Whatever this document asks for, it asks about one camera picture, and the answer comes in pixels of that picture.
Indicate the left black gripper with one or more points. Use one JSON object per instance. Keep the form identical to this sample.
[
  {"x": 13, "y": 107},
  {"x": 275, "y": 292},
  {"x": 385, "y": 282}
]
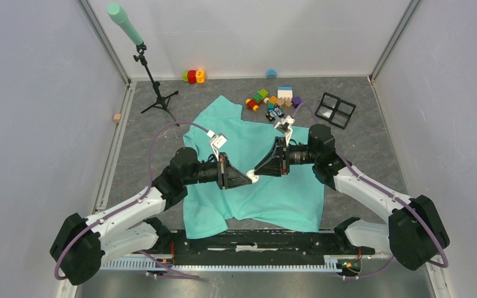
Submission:
[{"x": 228, "y": 176}]

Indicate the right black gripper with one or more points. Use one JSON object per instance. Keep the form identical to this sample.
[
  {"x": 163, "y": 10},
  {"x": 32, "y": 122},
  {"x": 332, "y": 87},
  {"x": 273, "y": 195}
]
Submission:
[{"x": 275, "y": 164}]

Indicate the yellow landscape brooch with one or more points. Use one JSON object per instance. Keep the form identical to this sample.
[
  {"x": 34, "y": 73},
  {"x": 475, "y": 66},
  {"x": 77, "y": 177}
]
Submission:
[{"x": 252, "y": 176}]

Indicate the teal t-shirt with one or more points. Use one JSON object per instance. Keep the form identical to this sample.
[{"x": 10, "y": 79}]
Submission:
[{"x": 294, "y": 202}]

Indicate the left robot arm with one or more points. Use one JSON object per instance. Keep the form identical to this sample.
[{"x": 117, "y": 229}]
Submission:
[{"x": 83, "y": 244}]

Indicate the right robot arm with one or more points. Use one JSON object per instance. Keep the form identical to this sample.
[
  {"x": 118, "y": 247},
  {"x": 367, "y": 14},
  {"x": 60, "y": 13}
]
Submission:
[{"x": 412, "y": 230}]

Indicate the black owl toy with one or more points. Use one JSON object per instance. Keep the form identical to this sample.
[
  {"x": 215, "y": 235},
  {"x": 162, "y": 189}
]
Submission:
[{"x": 274, "y": 113}]

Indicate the colourful toy brick train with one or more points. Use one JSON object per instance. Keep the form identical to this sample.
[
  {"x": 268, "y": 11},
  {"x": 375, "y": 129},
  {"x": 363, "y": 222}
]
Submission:
[{"x": 259, "y": 98}]

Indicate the small tan wooden blocks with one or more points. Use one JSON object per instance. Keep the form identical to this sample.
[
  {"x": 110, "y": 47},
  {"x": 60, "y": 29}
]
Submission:
[{"x": 284, "y": 103}]

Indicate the purple cube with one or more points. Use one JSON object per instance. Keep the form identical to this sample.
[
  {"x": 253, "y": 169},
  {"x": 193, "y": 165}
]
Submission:
[{"x": 296, "y": 101}]

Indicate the blue white block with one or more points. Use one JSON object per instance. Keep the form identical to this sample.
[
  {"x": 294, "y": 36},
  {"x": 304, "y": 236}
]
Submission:
[{"x": 285, "y": 93}]

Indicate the left black display case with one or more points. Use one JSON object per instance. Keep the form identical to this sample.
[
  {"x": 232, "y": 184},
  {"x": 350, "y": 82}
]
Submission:
[{"x": 327, "y": 107}]

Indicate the black display case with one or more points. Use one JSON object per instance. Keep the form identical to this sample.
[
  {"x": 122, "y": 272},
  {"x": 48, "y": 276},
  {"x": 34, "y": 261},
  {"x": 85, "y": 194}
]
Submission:
[
  {"x": 342, "y": 113},
  {"x": 327, "y": 107}
]

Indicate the right black display case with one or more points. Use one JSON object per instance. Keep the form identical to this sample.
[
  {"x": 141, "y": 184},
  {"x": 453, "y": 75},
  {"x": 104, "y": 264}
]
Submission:
[{"x": 342, "y": 113}]

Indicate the blue round toy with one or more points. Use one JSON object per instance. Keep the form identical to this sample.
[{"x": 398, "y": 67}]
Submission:
[{"x": 271, "y": 74}]

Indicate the black tripod stand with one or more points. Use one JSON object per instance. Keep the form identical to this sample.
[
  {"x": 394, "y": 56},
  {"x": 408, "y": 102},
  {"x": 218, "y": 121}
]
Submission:
[{"x": 161, "y": 102}]

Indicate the red orange green toy rings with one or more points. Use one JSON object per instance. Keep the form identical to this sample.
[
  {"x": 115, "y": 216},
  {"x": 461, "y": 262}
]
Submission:
[{"x": 194, "y": 76}]

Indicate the small wooden cube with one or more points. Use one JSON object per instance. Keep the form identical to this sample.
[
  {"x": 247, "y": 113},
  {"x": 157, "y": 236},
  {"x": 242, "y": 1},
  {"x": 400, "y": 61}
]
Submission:
[{"x": 117, "y": 118}]

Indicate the green microphone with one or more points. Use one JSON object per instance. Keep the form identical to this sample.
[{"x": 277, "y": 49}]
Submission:
[{"x": 119, "y": 16}]

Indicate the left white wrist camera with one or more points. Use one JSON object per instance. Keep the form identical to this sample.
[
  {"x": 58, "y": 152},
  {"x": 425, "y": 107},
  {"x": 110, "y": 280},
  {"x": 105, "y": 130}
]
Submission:
[{"x": 216, "y": 141}]

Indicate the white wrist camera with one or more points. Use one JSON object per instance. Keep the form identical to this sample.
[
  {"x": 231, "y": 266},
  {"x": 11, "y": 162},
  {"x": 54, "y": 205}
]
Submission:
[
  {"x": 216, "y": 141},
  {"x": 285, "y": 126}
]

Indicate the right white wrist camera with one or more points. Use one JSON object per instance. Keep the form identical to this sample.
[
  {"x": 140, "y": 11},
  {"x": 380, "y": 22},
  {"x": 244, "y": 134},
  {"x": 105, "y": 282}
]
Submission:
[{"x": 285, "y": 126}]

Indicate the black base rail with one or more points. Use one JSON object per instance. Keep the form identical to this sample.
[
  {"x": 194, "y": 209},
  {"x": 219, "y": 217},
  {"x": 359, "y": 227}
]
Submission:
[{"x": 256, "y": 247}]

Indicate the white cable duct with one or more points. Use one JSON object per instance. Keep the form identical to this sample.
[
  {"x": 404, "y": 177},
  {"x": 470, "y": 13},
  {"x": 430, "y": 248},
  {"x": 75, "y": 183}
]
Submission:
[{"x": 143, "y": 263}]

